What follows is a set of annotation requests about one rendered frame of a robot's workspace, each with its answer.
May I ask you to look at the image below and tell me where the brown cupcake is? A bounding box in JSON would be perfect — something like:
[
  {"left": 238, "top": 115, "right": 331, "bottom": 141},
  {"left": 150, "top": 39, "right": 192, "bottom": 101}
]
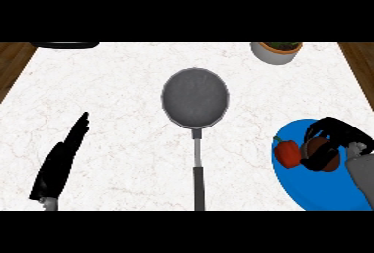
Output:
[{"left": 300, "top": 136, "right": 341, "bottom": 173}]

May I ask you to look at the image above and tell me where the grey frying pan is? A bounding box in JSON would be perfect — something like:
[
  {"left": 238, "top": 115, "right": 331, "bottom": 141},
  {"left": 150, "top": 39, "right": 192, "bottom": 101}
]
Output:
[{"left": 161, "top": 66, "right": 230, "bottom": 211}]

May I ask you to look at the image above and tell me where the black appliance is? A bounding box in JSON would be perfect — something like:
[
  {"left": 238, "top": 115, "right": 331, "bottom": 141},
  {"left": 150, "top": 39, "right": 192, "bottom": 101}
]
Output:
[{"left": 29, "top": 42, "right": 100, "bottom": 50}]

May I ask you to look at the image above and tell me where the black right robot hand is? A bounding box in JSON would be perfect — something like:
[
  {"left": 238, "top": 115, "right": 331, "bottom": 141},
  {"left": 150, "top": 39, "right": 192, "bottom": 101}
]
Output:
[{"left": 298, "top": 116, "right": 374, "bottom": 173}]

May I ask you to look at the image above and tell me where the red bell pepper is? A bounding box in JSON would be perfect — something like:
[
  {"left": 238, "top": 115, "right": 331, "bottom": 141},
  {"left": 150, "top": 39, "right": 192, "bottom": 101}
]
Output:
[{"left": 272, "top": 135, "right": 304, "bottom": 170}]

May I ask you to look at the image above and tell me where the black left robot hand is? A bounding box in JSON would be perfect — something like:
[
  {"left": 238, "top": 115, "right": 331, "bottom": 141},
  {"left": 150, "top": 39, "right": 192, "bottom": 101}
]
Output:
[{"left": 28, "top": 111, "right": 91, "bottom": 202}]

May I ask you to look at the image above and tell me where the blue plate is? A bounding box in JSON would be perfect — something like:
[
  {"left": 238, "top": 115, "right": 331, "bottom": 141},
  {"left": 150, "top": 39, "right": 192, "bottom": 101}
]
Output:
[{"left": 270, "top": 118, "right": 374, "bottom": 211}]

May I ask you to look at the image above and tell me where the white potted plant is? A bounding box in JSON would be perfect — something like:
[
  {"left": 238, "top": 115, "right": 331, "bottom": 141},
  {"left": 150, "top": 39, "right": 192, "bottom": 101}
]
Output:
[{"left": 249, "top": 42, "right": 304, "bottom": 66}]

